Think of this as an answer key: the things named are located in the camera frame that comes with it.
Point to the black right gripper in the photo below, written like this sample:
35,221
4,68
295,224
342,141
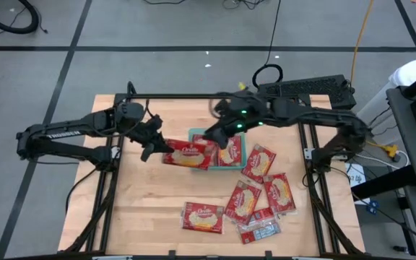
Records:
231,126

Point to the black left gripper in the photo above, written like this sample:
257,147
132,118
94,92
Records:
152,133

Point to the red Orville popcorn bag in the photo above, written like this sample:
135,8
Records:
190,159
202,217
259,163
243,202
260,229
202,140
279,193
231,155

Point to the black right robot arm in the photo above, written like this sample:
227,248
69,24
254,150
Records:
320,115

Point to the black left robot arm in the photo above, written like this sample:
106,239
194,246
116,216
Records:
63,135

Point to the teal translucent plastic basket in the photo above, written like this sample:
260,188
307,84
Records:
195,131

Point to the white paper sheet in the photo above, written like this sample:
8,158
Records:
354,177

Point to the blue clip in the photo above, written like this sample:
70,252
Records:
373,206

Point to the black desk leg beam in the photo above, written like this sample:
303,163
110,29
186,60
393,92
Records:
385,182

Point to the yellow power plug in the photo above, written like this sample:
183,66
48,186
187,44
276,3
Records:
390,150

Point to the white bin bag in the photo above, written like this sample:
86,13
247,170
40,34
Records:
414,70

